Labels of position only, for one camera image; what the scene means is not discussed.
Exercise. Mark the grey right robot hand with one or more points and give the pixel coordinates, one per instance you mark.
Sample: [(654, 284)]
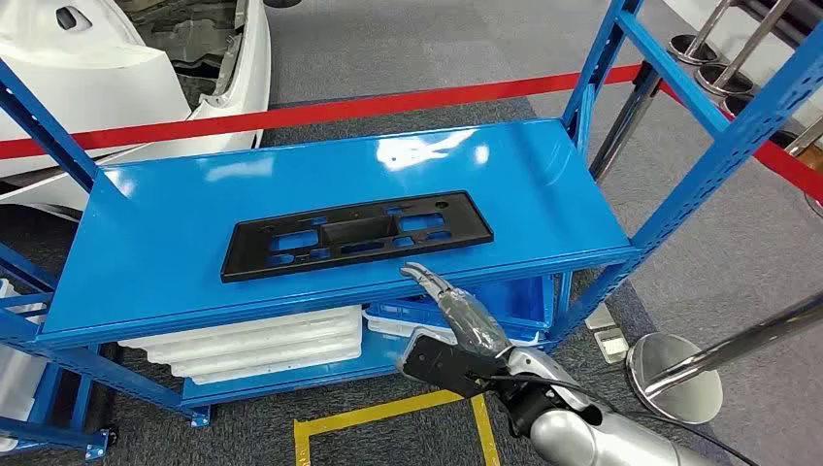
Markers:
[(476, 325)]

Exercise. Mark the black plastic panel part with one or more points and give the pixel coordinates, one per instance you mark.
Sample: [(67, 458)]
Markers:
[(247, 247)]

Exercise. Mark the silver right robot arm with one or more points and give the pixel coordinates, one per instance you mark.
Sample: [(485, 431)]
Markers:
[(579, 444)]

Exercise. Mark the blue plastic crate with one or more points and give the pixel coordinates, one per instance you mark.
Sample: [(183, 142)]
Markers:
[(514, 302)]

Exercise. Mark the red barrier belt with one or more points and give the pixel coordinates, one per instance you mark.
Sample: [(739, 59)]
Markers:
[(321, 112)]

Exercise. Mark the white car body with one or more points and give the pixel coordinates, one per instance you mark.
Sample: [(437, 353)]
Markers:
[(96, 77)]

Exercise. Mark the white plastic crate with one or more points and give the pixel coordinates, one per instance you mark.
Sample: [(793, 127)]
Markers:
[(16, 302), (13, 386)]

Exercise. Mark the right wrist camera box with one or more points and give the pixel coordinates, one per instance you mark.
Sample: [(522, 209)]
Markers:
[(444, 370)]

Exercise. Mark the chrome stanchion post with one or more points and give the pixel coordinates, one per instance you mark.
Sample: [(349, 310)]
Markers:
[(807, 138), (691, 51), (739, 104), (723, 80), (816, 207), (624, 122), (675, 379)]

